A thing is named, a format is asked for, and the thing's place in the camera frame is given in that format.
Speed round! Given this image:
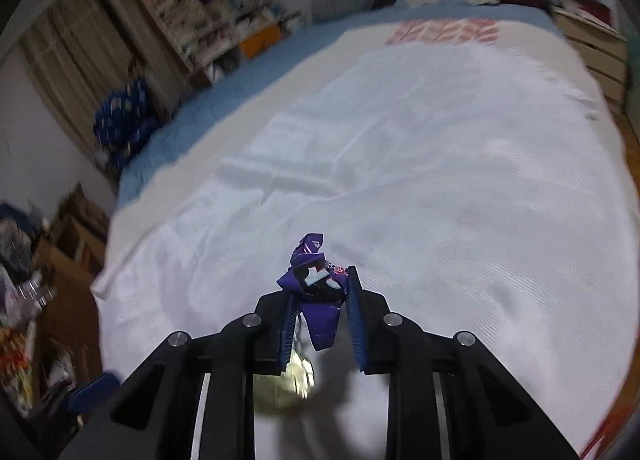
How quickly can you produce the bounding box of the purple snack wrapper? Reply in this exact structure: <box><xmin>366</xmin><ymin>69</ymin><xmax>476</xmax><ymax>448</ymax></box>
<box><xmin>276</xmin><ymin>232</ymin><xmax>351</xmax><ymax>352</ymax></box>

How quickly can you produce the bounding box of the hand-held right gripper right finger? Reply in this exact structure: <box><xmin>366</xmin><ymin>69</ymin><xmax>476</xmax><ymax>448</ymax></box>
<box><xmin>345</xmin><ymin>265</ymin><xmax>581</xmax><ymax>460</ymax></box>

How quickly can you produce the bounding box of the blue printed bag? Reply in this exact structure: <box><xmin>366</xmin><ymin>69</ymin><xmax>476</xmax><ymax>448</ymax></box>
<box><xmin>92</xmin><ymin>80</ymin><xmax>161</xmax><ymax>171</ymax></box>

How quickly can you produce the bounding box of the golden foil wrapper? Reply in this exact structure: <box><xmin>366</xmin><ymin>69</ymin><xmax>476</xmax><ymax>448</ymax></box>
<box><xmin>255</xmin><ymin>320</ymin><xmax>317</xmax><ymax>413</ymax></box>

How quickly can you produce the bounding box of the brown cardboard box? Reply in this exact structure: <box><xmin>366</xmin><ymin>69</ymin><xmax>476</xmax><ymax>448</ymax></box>
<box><xmin>32</xmin><ymin>185</ymin><xmax>111</xmax><ymax>291</ymax></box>

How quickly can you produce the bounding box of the light wooden nightstand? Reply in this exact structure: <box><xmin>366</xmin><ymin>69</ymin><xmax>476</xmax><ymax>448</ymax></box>
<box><xmin>550</xmin><ymin>0</ymin><xmax>628</xmax><ymax>111</ymax></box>

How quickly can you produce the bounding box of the bed with blue sheet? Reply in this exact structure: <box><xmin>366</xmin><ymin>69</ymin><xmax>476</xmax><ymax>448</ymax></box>
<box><xmin>90</xmin><ymin>0</ymin><xmax>631</xmax><ymax>460</ymax></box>

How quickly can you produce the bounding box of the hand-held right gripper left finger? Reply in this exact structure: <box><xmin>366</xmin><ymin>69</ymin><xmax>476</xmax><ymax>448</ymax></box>
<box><xmin>59</xmin><ymin>292</ymin><xmax>301</xmax><ymax>460</ymax></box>

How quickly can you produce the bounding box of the cluttered wooden bookshelf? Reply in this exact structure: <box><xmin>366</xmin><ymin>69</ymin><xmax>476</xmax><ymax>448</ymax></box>
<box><xmin>100</xmin><ymin>0</ymin><xmax>281</xmax><ymax>88</ymax></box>

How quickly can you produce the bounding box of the blue plastic item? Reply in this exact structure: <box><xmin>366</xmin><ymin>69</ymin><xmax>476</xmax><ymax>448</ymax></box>
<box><xmin>67</xmin><ymin>374</ymin><xmax>121</xmax><ymax>416</ymax></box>

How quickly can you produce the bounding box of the orange box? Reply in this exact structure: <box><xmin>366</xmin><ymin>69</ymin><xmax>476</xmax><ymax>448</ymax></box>
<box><xmin>239</xmin><ymin>26</ymin><xmax>280</xmax><ymax>59</ymax></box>

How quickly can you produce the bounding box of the beige curtain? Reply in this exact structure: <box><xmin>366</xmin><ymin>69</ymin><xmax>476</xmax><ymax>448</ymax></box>
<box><xmin>20</xmin><ymin>0</ymin><xmax>146</xmax><ymax>141</ymax></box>

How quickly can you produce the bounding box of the pile of mixed clutter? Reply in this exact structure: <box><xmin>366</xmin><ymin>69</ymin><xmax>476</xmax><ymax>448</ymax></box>
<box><xmin>0</xmin><ymin>202</ymin><xmax>57</xmax><ymax>416</ymax></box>

